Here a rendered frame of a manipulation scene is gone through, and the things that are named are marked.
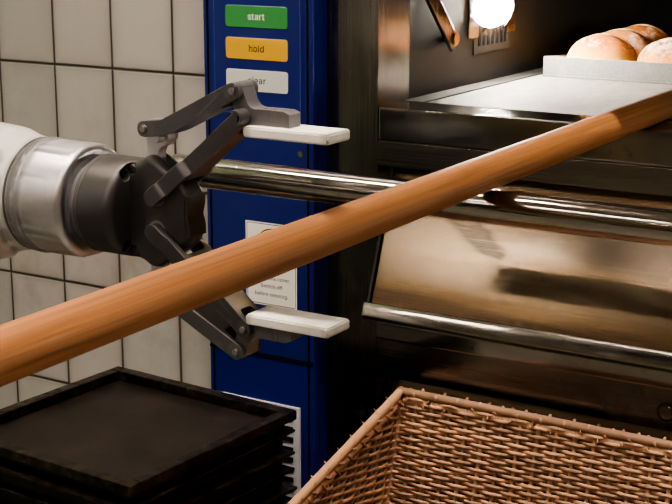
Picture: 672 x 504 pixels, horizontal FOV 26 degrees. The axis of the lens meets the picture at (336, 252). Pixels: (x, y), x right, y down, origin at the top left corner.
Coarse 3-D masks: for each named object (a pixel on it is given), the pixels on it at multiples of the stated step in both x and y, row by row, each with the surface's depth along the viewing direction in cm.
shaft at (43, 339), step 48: (528, 144) 127; (576, 144) 135; (384, 192) 107; (432, 192) 111; (480, 192) 119; (240, 240) 93; (288, 240) 95; (336, 240) 99; (144, 288) 83; (192, 288) 86; (240, 288) 91; (0, 336) 74; (48, 336) 76; (96, 336) 79; (0, 384) 73
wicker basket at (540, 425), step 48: (384, 432) 170; (432, 432) 170; (480, 432) 167; (528, 432) 164; (576, 432) 161; (624, 432) 158; (336, 480) 162; (384, 480) 171; (432, 480) 170; (480, 480) 166; (528, 480) 164; (576, 480) 160; (624, 480) 158
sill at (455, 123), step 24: (384, 120) 170; (408, 120) 168; (432, 120) 166; (456, 120) 165; (480, 120) 163; (504, 120) 162; (528, 120) 160; (552, 120) 159; (576, 120) 159; (432, 144) 167; (456, 144) 165; (480, 144) 164; (504, 144) 162; (624, 144) 155; (648, 144) 154
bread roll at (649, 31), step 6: (636, 24) 211; (642, 24) 210; (648, 24) 210; (636, 30) 209; (642, 30) 208; (648, 30) 208; (654, 30) 208; (660, 30) 209; (648, 36) 208; (654, 36) 208; (660, 36) 208; (666, 36) 208
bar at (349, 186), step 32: (224, 160) 138; (256, 192) 136; (288, 192) 133; (320, 192) 131; (352, 192) 130; (512, 192) 123; (512, 224) 122; (544, 224) 121; (576, 224) 119; (608, 224) 117; (640, 224) 116
